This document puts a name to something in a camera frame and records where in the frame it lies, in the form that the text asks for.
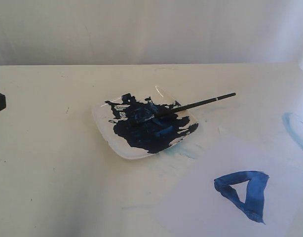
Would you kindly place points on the black paintbrush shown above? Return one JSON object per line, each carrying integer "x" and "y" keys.
{"x": 181, "y": 108}

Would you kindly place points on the white paper sheet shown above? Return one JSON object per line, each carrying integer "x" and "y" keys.
{"x": 234, "y": 190}

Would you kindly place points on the white square paint plate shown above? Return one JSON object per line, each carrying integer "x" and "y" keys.
{"x": 133, "y": 142}

